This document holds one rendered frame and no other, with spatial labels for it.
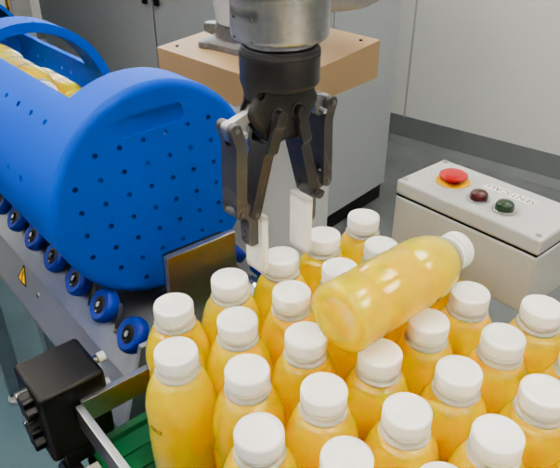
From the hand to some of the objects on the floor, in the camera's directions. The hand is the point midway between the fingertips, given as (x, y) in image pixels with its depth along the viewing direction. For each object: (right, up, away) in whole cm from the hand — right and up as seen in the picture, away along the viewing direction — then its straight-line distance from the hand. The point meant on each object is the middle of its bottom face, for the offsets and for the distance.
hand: (279, 234), depth 65 cm
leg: (-83, -52, +127) cm, 161 cm away
